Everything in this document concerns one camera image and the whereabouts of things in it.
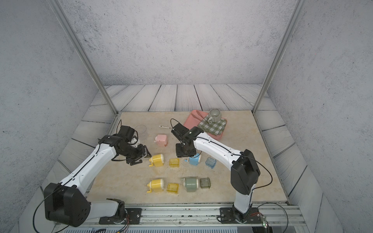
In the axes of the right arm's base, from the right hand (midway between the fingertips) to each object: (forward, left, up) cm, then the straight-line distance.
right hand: (181, 155), depth 81 cm
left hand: (-2, +17, +1) cm, 17 cm away
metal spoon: (+31, +15, -13) cm, 37 cm away
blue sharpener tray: (+3, -17, -14) cm, 23 cm away
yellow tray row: (+3, +6, -14) cm, 16 cm away
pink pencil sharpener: (+15, +14, -7) cm, 22 cm away
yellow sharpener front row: (-14, +13, -6) cm, 20 cm away
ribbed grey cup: (+36, -22, -7) cm, 43 cm away
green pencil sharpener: (-13, -6, -6) cm, 16 cm away
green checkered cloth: (+30, -23, -13) cm, 40 cm away
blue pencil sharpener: (+1, -8, -8) cm, 11 cm away
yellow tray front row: (-13, +5, -14) cm, 19 cm away
